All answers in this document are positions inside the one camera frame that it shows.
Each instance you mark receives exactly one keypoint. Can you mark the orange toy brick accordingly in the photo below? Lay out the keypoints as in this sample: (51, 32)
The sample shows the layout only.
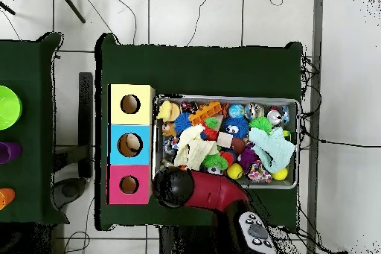
(205, 112)

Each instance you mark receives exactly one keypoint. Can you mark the wooden box with three holes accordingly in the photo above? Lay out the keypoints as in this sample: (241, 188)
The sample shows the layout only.
(119, 176)

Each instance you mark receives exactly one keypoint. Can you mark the black tripod leg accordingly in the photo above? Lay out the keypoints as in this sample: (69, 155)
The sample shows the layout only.
(71, 5)
(7, 8)

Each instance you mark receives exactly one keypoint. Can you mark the black upright panel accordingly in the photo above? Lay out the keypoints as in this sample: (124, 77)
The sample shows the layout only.
(85, 117)

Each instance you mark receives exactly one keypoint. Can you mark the yellow ball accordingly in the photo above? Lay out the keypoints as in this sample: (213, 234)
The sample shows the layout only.
(235, 171)

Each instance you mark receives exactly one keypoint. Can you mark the shallow mesh bin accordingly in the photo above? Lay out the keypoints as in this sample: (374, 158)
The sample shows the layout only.
(268, 185)

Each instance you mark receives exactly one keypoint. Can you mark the small soccer ball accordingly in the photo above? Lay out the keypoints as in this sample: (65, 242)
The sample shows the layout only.
(215, 170)

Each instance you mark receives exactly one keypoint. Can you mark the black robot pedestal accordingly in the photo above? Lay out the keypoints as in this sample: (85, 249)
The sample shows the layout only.
(190, 242)

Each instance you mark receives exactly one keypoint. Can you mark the dark green side table cloth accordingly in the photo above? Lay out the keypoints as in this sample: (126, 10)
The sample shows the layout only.
(26, 57)

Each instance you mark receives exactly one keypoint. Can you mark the mint waffle cloth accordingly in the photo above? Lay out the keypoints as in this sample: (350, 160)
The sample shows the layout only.
(273, 149)

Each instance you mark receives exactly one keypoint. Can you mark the grey rounded stand base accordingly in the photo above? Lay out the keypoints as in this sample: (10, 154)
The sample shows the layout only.
(70, 190)

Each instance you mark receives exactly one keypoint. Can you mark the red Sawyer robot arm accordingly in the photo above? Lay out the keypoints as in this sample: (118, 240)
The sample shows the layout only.
(214, 190)

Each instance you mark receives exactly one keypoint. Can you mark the cream waffle cloth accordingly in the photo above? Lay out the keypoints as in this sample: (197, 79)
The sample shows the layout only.
(193, 146)

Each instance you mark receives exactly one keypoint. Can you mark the green spiky ball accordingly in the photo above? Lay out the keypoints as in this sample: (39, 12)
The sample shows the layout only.
(261, 123)

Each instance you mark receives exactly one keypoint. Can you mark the purple cup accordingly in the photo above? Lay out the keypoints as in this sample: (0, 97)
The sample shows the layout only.
(9, 152)

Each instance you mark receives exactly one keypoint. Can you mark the globe print ball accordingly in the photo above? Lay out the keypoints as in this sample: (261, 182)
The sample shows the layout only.
(236, 111)

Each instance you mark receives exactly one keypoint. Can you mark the colourful patterned cloth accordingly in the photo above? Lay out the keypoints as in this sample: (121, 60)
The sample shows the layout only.
(259, 173)

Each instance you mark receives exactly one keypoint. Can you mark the yellow plush duck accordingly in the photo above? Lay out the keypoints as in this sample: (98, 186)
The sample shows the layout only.
(165, 109)

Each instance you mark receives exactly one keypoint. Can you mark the lime green bowl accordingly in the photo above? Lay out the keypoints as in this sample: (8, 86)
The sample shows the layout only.
(9, 108)

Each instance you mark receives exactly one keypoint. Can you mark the orange cup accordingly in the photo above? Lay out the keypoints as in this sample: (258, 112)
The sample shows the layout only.
(6, 199)

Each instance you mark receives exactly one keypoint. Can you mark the blue spiky ball with eyes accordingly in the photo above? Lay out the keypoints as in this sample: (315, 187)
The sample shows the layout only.
(241, 123)

